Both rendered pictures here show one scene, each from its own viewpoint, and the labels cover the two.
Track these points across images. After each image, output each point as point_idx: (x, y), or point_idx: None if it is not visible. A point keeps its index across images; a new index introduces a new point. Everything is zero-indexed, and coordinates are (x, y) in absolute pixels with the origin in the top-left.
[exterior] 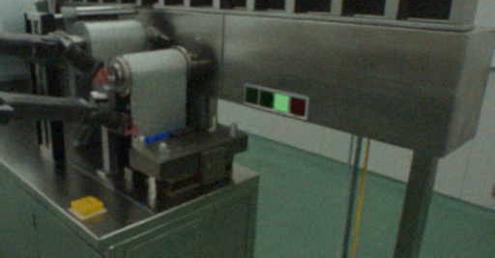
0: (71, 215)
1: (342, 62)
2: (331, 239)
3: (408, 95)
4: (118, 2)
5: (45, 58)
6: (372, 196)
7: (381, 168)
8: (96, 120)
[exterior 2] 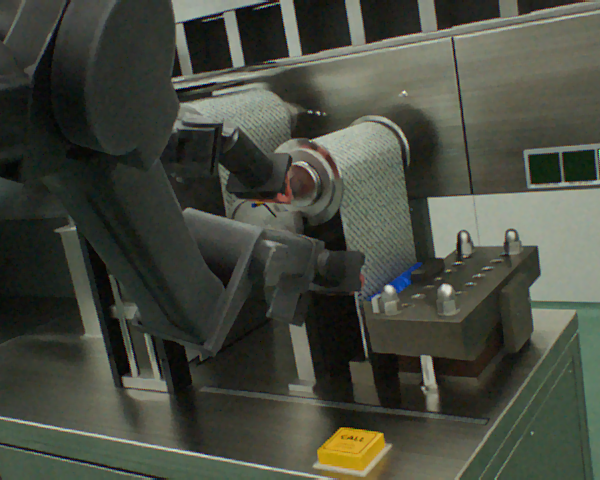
0: (331, 475)
1: None
2: (591, 425)
3: None
4: (187, 74)
5: (201, 163)
6: None
7: (596, 293)
8: (327, 267)
